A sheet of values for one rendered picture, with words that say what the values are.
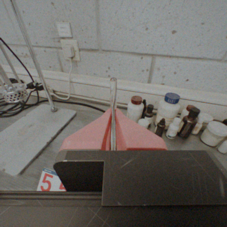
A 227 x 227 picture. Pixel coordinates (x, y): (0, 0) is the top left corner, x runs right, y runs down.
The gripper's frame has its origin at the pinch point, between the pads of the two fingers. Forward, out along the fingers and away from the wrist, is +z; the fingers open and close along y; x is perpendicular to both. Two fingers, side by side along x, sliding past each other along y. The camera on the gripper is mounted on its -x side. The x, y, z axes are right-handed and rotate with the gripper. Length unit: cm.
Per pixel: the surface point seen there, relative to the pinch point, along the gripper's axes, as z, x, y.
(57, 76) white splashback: 50, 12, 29
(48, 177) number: 3.9, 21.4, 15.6
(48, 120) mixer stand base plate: 26.9, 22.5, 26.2
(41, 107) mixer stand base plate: 36, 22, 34
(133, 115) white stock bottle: 24.9, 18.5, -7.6
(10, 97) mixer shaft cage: 19.8, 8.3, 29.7
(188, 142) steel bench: 16.8, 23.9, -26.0
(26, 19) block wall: 56, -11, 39
